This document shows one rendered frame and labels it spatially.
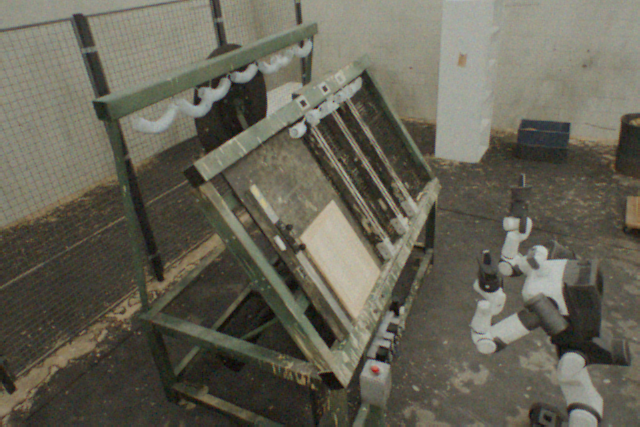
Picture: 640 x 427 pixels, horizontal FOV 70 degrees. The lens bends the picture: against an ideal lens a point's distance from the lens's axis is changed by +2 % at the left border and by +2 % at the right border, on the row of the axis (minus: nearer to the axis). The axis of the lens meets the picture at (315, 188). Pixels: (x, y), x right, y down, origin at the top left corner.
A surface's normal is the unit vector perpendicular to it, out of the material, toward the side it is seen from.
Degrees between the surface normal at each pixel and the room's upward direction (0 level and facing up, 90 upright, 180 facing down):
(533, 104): 90
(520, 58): 90
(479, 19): 90
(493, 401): 0
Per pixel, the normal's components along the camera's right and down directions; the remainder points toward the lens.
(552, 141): -0.46, 0.46
